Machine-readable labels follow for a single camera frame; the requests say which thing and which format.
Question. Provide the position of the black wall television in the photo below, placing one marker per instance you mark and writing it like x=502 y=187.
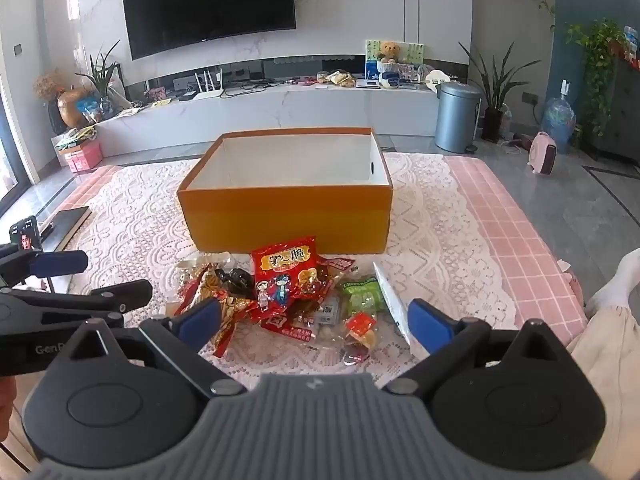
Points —
x=205 y=2

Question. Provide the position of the orange brown snack packet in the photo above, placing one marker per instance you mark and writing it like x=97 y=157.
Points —
x=232 y=317

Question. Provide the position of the pile of snacks on console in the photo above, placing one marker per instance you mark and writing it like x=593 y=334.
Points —
x=339 y=78

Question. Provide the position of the green ivy plant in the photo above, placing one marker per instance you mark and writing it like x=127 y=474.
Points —
x=597 y=70

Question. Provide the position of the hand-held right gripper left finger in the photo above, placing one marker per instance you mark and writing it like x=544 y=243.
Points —
x=200 y=317

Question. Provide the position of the white marble television console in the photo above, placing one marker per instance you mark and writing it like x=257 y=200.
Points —
x=300 y=110

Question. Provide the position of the brown round vase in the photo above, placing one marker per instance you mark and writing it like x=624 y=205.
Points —
x=72 y=107

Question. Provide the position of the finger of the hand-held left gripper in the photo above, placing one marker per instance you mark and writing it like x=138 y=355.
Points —
x=55 y=263
x=117 y=295

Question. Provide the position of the pink storage box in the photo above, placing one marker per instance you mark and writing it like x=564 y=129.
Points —
x=84 y=155

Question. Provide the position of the black smartphone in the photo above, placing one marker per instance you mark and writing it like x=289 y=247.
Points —
x=24 y=234

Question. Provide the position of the grey drawer cabinet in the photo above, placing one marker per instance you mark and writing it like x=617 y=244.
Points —
x=622 y=105

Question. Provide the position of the slim green potted plant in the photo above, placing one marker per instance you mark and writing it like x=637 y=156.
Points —
x=102 y=77

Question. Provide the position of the tall leafy potted plant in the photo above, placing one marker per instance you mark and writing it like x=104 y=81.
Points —
x=495 y=90

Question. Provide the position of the small red snack packet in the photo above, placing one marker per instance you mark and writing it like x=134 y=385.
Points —
x=334 y=269

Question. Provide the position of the green snack packet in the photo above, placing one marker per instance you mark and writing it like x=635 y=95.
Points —
x=362 y=294

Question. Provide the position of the long white snack bag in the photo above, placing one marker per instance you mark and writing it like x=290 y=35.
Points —
x=392 y=300

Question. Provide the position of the pink checked mat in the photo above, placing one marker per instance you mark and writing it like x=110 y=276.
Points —
x=515 y=230

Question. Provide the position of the large red snack bag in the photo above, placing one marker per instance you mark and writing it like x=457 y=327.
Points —
x=280 y=270

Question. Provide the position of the orange cardboard box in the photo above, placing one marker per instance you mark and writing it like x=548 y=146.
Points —
x=285 y=180

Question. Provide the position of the brown teddy bear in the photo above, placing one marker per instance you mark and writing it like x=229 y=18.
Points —
x=387 y=51

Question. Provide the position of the dark flat board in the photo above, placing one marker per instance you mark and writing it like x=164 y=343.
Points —
x=67 y=225

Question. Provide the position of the grey metal trash can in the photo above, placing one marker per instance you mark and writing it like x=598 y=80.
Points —
x=456 y=117

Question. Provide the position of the pink space heater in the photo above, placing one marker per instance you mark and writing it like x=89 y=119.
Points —
x=542 y=152

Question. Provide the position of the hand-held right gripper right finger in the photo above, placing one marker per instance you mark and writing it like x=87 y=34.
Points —
x=429 y=321

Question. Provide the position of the dark brown snack packet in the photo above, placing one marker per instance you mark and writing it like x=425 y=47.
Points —
x=237 y=282

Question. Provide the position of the blue water jug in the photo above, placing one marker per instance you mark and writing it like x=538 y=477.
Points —
x=559 y=122

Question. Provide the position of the person's white sock foot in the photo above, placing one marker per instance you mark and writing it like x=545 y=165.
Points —
x=612 y=280

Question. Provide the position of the green picture board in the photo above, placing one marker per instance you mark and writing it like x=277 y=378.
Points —
x=407 y=52

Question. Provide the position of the grey snack packet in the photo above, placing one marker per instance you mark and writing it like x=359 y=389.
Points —
x=326 y=312

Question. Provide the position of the person's beige clothing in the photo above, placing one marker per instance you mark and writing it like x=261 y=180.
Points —
x=610 y=365

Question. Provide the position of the white router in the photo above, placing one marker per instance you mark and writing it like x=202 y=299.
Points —
x=209 y=91

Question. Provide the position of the red gold snack packet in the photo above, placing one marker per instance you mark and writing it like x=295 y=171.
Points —
x=197 y=282

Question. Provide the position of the clear cake red label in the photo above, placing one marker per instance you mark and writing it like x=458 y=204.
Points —
x=358 y=331

